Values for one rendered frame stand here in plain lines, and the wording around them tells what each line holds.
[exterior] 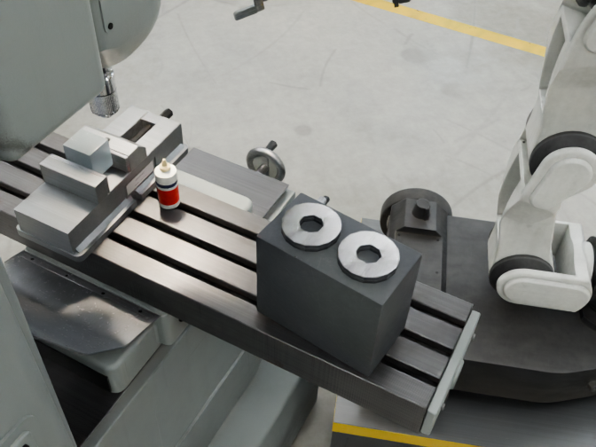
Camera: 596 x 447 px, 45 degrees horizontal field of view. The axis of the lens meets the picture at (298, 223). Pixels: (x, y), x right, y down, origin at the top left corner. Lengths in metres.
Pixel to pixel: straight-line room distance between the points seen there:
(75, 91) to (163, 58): 2.58
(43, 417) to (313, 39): 2.85
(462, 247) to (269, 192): 0.53
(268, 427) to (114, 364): 0.74
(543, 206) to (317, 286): 0.60
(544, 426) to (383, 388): 0.77
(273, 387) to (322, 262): 1.02
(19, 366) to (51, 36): 0.41
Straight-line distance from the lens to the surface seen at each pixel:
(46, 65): 0.92
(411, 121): 3.20
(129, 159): 1.35
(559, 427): 1.86
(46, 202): 1.35
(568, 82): 1.37
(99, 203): 1.32
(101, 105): 1.21
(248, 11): 0.96
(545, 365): 1.73
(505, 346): 1.73
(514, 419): 1.84
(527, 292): 1.69
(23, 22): 0.87
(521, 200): 1.50
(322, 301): 1.07
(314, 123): 3.12
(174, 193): 1.36
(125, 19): 1.05
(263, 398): 2.00
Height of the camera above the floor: 1.93
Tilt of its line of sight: 46 degrees down
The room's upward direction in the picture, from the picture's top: 3 degrees clockwise
